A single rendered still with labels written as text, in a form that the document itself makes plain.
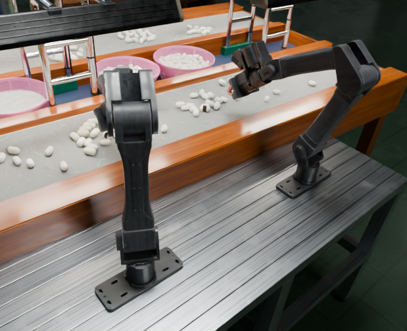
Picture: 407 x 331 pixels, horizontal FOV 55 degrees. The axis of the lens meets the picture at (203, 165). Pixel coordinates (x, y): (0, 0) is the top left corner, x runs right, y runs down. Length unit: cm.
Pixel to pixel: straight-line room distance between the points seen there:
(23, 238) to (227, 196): 54
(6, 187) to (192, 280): 53
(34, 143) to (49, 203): 31
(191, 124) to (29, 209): 59
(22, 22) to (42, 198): 43
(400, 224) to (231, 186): 133
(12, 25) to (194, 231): 67
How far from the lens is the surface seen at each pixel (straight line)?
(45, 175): 112
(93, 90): 142
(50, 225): 100
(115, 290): 91
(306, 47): 204
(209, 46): 200
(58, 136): 127
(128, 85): 77
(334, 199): 123
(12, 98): 152
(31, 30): 109
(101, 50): 187
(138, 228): 81
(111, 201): 103
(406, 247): 222
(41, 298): 94
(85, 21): 114
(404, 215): 240
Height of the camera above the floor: 142
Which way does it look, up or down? 37 degrees down
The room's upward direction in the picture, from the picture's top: 5 degrees clockwise
